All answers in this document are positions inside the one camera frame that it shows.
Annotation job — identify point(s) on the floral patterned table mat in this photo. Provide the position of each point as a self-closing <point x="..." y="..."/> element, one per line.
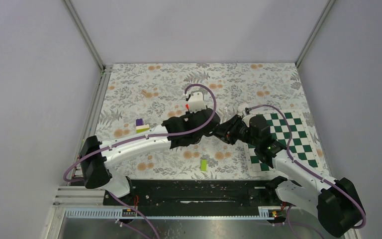
<point x="154" y="93"/>

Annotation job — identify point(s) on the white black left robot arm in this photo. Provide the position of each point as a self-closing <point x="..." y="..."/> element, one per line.
<point x="100" y="158"/>

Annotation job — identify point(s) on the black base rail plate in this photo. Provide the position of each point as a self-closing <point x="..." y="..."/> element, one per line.
<point x="201" y="198"/>

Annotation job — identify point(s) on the green white checkerboard mat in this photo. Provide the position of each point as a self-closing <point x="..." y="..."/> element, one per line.
<point x="302" y="145"/>

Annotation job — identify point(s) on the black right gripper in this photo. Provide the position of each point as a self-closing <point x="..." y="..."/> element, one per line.
<point x="226" y="131"/>

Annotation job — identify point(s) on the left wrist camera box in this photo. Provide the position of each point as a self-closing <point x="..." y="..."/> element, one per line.
<point x="196" y="102"/>

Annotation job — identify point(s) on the green toy brick lower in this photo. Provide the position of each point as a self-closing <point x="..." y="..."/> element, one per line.
<point x="203" y="165"/>

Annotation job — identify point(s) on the white oval earbud charging case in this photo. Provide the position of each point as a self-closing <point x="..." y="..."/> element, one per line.
<point x="243" y="109"/>

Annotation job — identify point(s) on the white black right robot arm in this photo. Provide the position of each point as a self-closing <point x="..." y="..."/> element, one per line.
<point x="335" y="203"/>

